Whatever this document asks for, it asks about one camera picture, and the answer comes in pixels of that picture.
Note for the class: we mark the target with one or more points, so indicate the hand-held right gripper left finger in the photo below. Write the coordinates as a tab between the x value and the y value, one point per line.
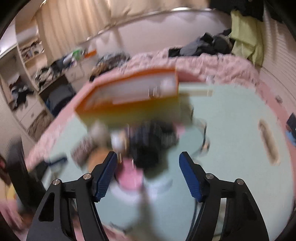
106	176

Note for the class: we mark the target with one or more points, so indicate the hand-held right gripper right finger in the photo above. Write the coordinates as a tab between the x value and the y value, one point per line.
190	178

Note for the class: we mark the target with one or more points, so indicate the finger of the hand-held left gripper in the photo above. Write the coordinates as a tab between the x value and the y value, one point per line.
54	161

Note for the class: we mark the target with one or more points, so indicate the black fuzzy item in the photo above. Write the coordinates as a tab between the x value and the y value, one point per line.
150	143

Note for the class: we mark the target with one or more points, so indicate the orange cardboard box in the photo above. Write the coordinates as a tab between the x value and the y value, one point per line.
129	111

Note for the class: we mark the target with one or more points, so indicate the brown plush toy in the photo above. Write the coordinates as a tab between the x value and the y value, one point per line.
98	160

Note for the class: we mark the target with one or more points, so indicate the small brown patterned item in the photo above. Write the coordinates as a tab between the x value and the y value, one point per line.
81	150

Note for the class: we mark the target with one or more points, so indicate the yellow cloth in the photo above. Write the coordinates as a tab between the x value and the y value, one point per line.
11	192

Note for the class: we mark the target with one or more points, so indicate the beige patterned bedding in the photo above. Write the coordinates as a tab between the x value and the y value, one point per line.
38	125

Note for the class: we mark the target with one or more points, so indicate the white fluffy pompom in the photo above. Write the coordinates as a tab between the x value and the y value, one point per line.
100	133

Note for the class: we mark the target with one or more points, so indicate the pink fuzzy rug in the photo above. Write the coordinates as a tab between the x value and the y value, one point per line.
11	213

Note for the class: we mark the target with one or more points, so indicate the dark blue bag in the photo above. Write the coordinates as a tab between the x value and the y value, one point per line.
60	99

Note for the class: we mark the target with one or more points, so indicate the black white clothes heap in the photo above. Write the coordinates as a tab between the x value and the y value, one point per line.
20	95

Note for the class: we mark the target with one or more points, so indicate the striped clothes heap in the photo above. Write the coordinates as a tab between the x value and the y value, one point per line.
48	74

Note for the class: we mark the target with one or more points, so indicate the white shelving unit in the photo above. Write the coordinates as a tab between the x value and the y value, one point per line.
9	69

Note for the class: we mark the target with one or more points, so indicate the white drawer cabinet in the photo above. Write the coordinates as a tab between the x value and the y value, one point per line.
78	70

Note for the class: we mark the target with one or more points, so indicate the patterned clothes pile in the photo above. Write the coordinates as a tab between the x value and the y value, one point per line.
111	64

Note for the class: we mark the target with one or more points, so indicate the small orange box lid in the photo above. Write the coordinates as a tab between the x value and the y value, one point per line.
90	53

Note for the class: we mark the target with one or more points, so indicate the pile of dark clothes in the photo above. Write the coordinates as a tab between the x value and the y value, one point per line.
203	46

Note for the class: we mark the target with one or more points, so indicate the cream curtain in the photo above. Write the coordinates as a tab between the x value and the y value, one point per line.
81	18

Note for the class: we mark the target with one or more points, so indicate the white louvered door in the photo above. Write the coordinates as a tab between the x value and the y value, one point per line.
279	58

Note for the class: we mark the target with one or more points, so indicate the yellow-green garment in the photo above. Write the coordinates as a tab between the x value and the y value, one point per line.
245	34

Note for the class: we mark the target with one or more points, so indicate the black hanging clothes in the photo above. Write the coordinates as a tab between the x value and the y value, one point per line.
249	8

